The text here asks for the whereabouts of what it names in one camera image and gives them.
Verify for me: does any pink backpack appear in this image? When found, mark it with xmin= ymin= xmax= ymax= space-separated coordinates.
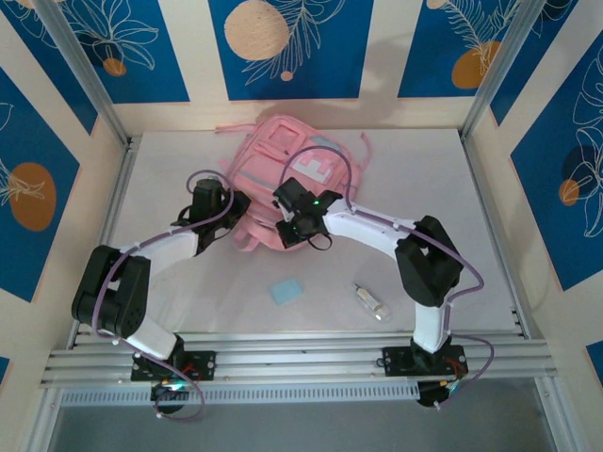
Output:
xmin=215 ymin=115 xmax=373 ymax=254

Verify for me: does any light blue eraser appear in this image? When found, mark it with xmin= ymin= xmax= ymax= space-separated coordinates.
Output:
xmin=268 ymin=277 xmax=303 ymax=306

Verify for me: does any clear glue tube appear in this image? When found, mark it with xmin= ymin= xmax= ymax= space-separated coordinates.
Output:
xmin=351 ymin=281 xmax=393 ymax=324

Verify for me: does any aluminium table side rail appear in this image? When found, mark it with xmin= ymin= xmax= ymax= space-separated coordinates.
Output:
xmin=459 ymin=131 xmax=531 ymax=340
xmin=70 ymin=136 xmax=140 ymax=349

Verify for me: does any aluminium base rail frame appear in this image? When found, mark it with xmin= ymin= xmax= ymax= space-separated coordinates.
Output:
xmin=40 ymin=329 xmax=560 ymax=390

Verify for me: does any grey slotted cable duct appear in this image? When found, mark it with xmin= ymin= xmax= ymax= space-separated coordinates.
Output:
xmin=60 ymin=380 xmax=420 ymax=409

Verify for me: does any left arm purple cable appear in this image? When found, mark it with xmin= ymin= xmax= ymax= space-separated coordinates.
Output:
xmin=91 ymin=169 xmax=236 ymax=423

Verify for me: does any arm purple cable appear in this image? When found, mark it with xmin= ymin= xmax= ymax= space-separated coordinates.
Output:
xmin=91 ymin=169 xmax=236 ymax=423
xmin=277 ymin=145 xmax=496 ymax=406

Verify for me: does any aluminium corner post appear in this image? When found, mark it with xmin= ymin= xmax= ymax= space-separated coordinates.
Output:
xmin=35 ymin=0 xmax=132 ymax=148
xmin=460 ymin=0 xmax=541 ymax=142

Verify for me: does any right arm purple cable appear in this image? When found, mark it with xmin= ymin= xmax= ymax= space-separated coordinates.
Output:
xmin=277 ymin=145 xmax=496 ymax=406

